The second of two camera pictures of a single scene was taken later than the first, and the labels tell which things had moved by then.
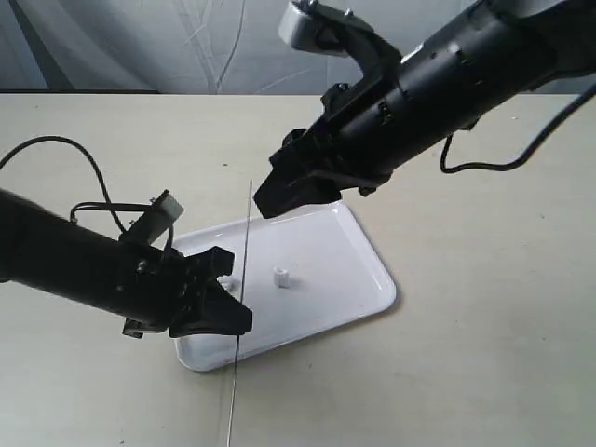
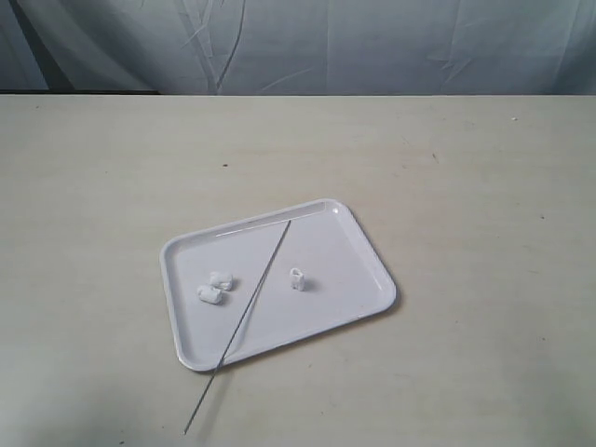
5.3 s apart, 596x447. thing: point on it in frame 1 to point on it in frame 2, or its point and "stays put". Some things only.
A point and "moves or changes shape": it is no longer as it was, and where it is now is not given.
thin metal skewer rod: (241, 319) moves or changes shape
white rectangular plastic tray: (297, 276) stays put
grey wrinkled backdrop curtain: (196, 46) stays put
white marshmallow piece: (280, 277) to (297, 279)
